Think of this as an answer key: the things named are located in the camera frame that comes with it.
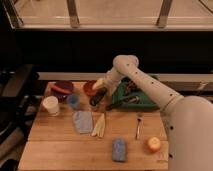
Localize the purple plate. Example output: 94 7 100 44
50 81 73 95

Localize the light blue cloth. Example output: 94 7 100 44
73 111 93 134

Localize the orange carrot toy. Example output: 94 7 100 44
49 84 69 94

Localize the black handled ladle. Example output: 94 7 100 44
105 96 140 111

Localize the silver fork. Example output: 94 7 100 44
135 113 143 140

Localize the orange fruit toy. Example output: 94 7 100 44
147 137 161 152

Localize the blue plastic cup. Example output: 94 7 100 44
66 94 80 110

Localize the dark grape bunch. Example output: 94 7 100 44
124 81 138 95

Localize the green plastic bin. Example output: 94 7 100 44
112 78 158 110

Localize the white paper cup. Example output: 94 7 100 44
42 96 60 116

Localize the blue sponge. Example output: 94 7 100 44
112 138 127 162

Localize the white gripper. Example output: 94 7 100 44
92 70 121 97

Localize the yellow banana peel toy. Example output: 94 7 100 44
91 113 106 138

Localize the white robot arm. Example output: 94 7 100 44
93 55 213 171

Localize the red bowl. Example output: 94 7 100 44
83 80 97 97

